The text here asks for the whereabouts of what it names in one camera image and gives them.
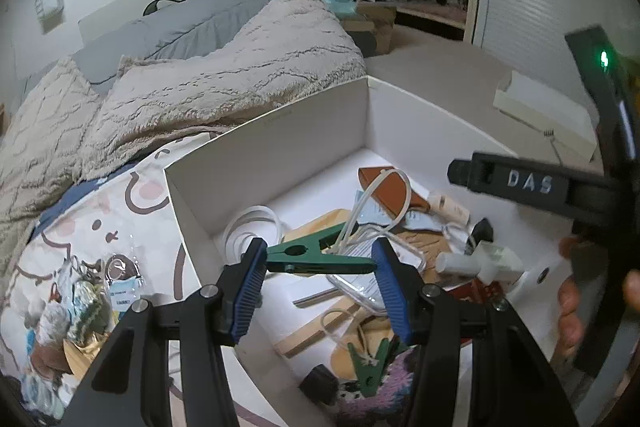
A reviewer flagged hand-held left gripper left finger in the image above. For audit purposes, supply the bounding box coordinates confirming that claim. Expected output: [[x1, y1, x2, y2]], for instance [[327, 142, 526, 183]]
[[65, 237, 269, 427]]

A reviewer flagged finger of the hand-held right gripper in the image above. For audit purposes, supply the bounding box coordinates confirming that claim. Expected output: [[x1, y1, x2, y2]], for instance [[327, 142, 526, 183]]
[[447, 151, 609, 221]]

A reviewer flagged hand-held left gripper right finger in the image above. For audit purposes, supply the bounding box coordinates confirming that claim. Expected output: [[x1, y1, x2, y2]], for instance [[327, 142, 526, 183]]
[[371, 236, 581, 427]]

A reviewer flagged green clothespin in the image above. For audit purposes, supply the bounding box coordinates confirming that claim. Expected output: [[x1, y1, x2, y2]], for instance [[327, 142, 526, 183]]
[[347, 338, 408, 399], [265, 222, 379, 276]]

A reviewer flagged white cardboard box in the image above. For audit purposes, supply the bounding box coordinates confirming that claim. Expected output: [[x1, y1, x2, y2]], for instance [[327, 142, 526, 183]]
[[164, 74, 566, 427]]

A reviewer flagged person's right hand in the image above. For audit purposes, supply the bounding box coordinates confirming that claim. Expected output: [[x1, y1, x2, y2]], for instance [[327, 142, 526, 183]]
[[550, 236, 640, 363]]

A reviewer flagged clear plastic case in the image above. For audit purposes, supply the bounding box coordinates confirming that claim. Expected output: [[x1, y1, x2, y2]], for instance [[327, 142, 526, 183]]
[[326, 227, 428, 314]]

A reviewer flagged brown cardboard piece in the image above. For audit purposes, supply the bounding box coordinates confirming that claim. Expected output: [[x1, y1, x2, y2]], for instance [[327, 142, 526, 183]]
[[392, 231, 453, 280]]

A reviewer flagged black binder clip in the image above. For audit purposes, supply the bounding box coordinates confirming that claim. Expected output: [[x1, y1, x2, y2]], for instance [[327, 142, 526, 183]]
[[471, 218, 496, 244]]

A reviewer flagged grey metal rod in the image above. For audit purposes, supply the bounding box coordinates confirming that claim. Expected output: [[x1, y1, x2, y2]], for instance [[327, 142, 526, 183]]
[[291, 288, 343, 309]]

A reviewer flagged wooden stick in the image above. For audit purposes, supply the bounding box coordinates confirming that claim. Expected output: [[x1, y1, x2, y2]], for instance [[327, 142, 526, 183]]
[[274, 296, 363, 359]]

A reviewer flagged light blue packet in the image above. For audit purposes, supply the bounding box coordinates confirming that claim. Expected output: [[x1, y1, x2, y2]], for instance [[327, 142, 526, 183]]
[[354, 189, 443, 234]]

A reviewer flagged white box lid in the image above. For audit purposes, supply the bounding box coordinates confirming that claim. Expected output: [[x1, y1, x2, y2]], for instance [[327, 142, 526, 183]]
[[492, 70, 599, 164]]

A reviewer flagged oval wooden board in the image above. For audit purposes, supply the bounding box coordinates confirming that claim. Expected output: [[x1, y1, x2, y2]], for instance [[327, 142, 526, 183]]
[[329, 321, 386, 380]]

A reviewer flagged dark red packet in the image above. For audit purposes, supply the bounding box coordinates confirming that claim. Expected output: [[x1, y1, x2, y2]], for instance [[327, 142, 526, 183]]
[[442, 279, 503, 308]]

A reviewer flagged small white labelled bottle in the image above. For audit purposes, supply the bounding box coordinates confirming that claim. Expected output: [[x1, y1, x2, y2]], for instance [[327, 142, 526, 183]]
[[429, 191, 472, 224]]

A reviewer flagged white plastic pipe fitting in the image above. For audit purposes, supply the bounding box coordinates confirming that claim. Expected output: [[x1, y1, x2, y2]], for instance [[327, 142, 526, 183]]
[[434, 241, 525, 289]]

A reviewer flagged light wooden board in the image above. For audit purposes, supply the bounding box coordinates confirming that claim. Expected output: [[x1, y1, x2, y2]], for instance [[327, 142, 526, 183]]
[[281, 208, 353, 253]]

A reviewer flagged brown leather pouch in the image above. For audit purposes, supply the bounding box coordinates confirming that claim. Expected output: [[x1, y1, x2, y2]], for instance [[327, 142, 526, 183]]
[[358, 166, 432, 214]]

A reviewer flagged white round device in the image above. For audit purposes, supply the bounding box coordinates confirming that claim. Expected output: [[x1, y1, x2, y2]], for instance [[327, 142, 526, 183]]
[[517, 261, 557, 305]]

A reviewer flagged black cube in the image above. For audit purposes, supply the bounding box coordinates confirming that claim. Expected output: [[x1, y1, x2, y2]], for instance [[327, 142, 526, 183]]
[[299, 363, 340, 406]]

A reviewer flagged purple knitted pouch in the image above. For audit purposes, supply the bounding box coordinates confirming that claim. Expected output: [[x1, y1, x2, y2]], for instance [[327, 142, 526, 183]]
[[334, 347, 418, 427]]

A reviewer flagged white plastic loop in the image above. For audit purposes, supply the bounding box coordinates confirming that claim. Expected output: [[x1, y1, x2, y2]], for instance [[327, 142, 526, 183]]
[[334, 168, 413, 259]]

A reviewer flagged green crochet piece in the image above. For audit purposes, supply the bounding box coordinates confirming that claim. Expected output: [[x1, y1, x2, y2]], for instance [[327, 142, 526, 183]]
[[64, 279, 117, 348]]

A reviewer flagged dark blue bedsheet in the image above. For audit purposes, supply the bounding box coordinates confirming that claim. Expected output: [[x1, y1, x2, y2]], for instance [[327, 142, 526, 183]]
[[30, 159, 138, 238]]

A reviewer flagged brown cardboard box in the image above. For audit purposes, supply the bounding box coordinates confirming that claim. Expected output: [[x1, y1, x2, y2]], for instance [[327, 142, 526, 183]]
[[342, 4, 398, 58]]

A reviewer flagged beige fluffy blanket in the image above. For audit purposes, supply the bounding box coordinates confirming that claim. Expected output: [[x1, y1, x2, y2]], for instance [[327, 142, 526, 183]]
[[0, 0, 368, 278]]

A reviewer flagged teal packet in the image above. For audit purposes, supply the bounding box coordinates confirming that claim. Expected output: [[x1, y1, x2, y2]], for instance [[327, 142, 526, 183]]
[[317, 0, 360, 22]]

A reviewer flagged grey pillow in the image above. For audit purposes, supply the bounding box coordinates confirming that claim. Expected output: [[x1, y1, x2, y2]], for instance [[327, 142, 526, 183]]
[[20, 0, 296, 98]]

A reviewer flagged white flat cable coil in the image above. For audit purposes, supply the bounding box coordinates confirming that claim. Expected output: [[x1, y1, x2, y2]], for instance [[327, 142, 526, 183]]
[[221, 205, 282, 267]]

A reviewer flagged round metal ring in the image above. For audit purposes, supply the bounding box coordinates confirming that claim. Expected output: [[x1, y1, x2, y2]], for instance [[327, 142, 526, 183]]
[[104, 254, 138, 283]]

